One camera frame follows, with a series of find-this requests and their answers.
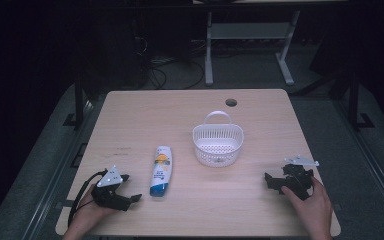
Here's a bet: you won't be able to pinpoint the person's left hand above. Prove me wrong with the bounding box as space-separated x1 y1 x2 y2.
68 184 115 235

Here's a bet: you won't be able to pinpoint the white bottle with blue cap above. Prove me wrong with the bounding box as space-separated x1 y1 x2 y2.
149 145 174 198

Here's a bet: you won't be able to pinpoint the white plastic basket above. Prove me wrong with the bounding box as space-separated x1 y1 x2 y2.
192 110 245 168

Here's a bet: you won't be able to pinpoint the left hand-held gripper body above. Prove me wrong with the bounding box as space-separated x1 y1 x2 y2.
91 165 132 212

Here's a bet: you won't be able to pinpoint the black floor cables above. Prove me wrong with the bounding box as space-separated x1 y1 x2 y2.
145 57 206 91

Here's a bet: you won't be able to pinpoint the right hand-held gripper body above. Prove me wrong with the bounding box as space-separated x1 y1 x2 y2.
281 154 320 201

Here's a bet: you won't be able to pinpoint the black metal stand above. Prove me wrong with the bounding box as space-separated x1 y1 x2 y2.
63 74 87 130
347 70 376 132

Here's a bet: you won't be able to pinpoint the white metal desk frame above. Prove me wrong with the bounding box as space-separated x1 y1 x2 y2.
204 9 302 87

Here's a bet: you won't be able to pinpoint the metal floor rail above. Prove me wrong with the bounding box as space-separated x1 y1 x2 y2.
21 99 95 240
333 99 384 231

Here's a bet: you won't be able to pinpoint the black tape strip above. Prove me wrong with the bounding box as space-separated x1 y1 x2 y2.
55 199 74 210

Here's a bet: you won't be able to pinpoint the person's right hand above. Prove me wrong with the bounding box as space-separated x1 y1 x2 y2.
280 176 334 235

